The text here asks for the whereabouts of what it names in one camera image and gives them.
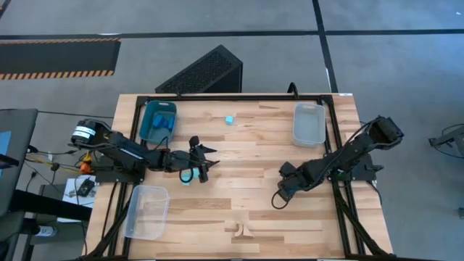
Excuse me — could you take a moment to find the white paper sheet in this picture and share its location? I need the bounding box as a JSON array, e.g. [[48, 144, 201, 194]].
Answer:
[[62, 175, 97, 210]]

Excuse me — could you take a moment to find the black side table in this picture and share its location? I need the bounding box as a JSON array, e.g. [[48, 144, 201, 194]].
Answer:
[[0, 107, 39, 218]]

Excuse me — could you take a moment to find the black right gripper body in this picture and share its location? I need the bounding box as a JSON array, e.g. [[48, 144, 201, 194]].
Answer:
[[281, 161, 315, 189]]

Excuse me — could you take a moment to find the teal plastic bin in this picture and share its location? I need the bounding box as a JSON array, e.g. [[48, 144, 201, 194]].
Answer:
[[138, 100, 178, 146]]

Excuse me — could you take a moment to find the black hazard-striped floor mat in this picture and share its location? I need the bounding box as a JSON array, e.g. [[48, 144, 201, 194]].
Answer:
[[0, 38, 122, 80]]

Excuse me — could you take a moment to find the white plastic bin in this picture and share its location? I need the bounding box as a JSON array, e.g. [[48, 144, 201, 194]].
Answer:
[[291, 102, 327, 148]]

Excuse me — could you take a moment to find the white-labelled black cylinder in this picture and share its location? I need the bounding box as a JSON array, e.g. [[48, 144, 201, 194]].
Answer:
[[34, 225, 58, 239]]

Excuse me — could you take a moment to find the orange connector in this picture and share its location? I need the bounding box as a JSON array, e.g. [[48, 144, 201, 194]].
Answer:
[[79, 154, 94, 175]]

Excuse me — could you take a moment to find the blue panel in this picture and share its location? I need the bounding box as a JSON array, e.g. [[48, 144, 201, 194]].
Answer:
[[0, 130, 12, 157]]

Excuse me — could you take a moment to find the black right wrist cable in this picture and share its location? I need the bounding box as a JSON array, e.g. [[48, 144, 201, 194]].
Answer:
[[270, 188, 289, 210]]

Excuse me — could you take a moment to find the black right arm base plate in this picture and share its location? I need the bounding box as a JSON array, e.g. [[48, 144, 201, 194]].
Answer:
[[328, 154, 384, 182]]

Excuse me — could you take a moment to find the black mesh computer tower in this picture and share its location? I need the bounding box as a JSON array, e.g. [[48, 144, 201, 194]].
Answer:
[[154, 44, 244, 94]]

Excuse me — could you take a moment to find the black aluminium table frame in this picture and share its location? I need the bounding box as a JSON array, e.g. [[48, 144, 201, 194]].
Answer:
[[78, 94, 396, 261]]

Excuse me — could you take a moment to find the small black device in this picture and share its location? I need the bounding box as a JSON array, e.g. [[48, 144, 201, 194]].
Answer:
[[76, 178, 96, 198]]

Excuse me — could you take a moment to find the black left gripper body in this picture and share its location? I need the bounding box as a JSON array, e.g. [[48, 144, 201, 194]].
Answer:
[[162, 135, 210, 183]]

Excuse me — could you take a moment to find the black beam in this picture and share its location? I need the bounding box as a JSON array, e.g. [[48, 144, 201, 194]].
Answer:
[[9, 188, 92, 222]]

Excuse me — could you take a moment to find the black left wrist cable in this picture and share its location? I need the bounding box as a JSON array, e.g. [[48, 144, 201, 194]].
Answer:
[[179, 166, 195, 184]]

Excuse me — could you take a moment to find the clear plastic bin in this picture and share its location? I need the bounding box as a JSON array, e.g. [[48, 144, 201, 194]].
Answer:
[[123, 184, 170, 241]]

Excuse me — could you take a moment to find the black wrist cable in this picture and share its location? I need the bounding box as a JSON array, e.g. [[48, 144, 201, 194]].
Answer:
[[270, 188, 289, 210], [179, 166, 195, 184]]

